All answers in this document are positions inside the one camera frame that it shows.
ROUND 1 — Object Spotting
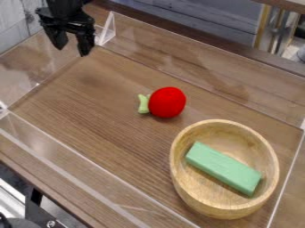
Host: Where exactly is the red plush fruit green stem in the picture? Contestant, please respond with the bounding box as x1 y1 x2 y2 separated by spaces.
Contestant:
138 87 187 118

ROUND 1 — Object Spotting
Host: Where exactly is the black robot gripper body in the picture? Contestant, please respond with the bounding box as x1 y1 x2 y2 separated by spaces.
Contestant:
36 0 95 33

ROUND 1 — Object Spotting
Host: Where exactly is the black table clamp mount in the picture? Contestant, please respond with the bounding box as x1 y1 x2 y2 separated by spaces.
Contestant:
0 188 68 228

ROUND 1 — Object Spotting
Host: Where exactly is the gold metal chair frame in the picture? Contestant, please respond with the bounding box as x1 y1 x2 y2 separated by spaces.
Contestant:
254 4 301 56

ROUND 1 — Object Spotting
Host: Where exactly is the round wooden bowl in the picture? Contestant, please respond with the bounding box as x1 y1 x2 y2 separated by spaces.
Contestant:
168 119 279 220

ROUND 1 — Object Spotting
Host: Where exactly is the clear acrylic tray wall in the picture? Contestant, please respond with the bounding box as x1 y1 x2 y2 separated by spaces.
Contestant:
0 102 198 228

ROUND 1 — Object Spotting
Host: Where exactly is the green rectangular block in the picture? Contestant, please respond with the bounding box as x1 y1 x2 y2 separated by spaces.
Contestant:
184 142 262 197

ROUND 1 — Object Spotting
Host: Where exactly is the clear acrylic corner bracket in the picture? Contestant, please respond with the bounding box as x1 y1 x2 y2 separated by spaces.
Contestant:
93 12 115 46

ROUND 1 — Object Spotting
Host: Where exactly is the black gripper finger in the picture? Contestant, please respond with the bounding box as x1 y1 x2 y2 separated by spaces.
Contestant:
76 28 95 56
44 25 68 50

